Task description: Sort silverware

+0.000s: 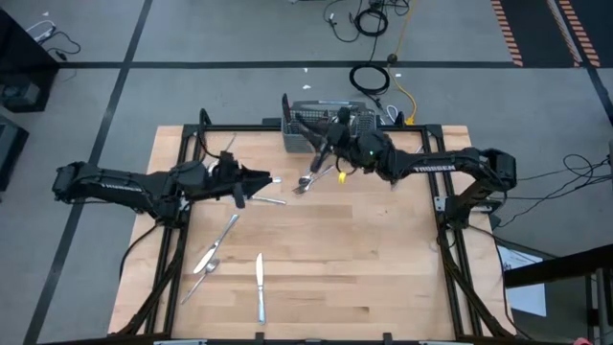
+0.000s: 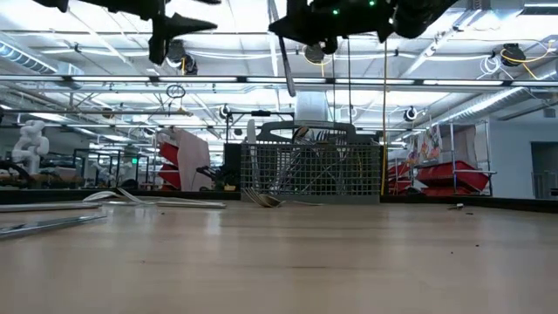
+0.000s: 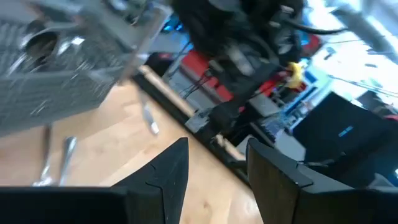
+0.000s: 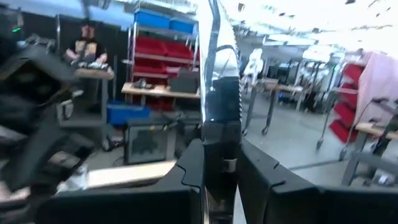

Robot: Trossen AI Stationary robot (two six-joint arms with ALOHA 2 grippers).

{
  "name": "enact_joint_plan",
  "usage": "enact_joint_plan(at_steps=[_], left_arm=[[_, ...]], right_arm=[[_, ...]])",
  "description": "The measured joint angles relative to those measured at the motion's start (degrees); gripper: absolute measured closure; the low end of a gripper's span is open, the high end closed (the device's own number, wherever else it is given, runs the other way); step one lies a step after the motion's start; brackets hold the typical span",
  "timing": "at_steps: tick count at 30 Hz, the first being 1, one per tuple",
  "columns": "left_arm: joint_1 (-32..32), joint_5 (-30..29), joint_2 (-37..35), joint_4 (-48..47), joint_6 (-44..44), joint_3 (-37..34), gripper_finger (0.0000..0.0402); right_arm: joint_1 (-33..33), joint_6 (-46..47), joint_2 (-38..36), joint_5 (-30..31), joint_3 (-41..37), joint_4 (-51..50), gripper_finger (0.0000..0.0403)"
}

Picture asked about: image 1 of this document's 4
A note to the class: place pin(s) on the black plastic crate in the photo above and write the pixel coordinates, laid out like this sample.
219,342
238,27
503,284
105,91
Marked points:
24,93

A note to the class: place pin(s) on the grey mesh cutlery basket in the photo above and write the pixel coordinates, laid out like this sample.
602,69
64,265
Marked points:
297,144

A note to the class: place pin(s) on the black round plug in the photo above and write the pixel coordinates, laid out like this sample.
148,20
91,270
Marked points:
392,58

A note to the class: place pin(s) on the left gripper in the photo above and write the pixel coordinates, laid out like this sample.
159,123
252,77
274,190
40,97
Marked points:
227,179

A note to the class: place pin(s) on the black cabinet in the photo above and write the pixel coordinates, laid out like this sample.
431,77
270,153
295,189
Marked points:
14,48

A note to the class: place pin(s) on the black box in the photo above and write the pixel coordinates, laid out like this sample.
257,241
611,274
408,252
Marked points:
9,153

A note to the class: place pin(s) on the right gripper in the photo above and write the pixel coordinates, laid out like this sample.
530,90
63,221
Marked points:
341,134

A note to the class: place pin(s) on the black side table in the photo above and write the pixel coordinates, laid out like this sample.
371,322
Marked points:
551,273

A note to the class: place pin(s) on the white paper sheet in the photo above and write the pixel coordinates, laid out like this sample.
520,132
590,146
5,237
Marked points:
527,297

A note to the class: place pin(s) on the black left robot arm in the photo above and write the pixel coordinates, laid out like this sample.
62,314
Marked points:
120,187

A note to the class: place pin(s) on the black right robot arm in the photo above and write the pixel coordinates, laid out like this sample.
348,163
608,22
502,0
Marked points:
431,167

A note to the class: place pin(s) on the pink object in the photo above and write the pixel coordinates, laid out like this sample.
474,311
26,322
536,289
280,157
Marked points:
582,341

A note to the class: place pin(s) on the silver spoon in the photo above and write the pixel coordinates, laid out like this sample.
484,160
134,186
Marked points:
231,142
304,180

